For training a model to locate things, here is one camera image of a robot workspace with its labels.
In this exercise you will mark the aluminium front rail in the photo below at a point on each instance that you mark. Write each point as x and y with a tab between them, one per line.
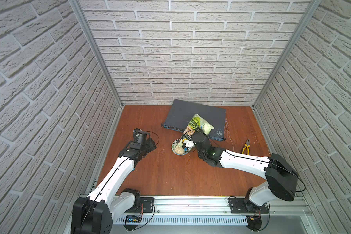
184	205

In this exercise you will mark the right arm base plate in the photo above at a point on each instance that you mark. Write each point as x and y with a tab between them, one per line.
244	206

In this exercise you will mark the round black connector box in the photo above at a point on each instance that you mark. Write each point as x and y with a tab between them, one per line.
254	223

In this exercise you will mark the small green circuit board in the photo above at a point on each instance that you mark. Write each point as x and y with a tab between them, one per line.
133	219

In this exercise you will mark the yellow handled pliers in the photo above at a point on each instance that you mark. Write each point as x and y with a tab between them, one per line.
246	148

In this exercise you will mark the green oats bag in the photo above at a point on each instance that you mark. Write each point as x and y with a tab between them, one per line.
196	123

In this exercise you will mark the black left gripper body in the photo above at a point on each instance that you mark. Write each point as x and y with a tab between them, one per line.
149	146

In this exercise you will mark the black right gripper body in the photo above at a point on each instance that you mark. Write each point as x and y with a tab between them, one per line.
197	136

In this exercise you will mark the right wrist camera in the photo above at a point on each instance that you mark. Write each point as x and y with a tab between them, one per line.
187	145

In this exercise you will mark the grey blue network switch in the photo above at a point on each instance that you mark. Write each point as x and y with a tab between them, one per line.
181	113

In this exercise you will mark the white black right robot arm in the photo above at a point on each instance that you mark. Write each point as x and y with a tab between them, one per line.
280	177

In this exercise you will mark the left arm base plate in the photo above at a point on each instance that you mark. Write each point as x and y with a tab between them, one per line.
144	205

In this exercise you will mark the green leaf pattern bowl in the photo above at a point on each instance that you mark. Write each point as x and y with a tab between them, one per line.
177	149

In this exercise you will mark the aluminium corner post left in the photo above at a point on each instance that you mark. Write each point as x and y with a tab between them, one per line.
77	8

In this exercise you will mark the aluminium corner post right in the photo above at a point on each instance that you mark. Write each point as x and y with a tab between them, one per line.
304	21

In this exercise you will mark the aluminium corner post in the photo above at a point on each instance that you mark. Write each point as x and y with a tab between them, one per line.
304	21
77	8

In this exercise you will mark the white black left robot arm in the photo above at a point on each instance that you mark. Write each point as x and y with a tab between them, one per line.
95	213

